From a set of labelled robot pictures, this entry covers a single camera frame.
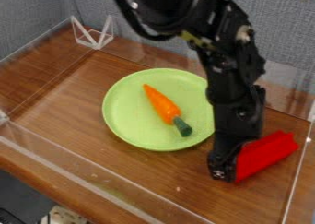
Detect black cable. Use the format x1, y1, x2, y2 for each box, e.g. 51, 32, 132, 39
107, 0, 177, 41

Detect clear acrylic enclosure wall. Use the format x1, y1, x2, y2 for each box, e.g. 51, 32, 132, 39
0, 18, 315, 224

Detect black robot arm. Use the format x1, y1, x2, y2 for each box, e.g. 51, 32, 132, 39
115, 0, 266, 183

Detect green plastic plate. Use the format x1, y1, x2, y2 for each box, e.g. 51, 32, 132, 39
103, 68, 213, 151

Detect red rectangular block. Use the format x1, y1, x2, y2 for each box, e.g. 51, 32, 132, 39
235, 131, 299, 183

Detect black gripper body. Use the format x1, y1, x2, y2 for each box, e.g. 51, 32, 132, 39
196, 6, 266, 154

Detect clear acrylic corner bracket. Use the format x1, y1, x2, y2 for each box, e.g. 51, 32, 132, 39
71, 16, 115, 50

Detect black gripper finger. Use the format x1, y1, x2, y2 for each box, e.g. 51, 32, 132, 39
207, 138, 245, 183

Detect orange toy carrot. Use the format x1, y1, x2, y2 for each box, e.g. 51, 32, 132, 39
143, 84, 193, 137

